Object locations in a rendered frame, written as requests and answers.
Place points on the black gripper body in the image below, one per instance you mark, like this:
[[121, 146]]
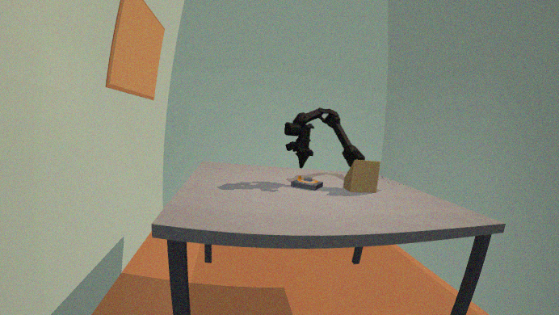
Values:
[[305, 150]]

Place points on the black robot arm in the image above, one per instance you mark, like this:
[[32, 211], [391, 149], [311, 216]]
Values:
[[299, 127]]

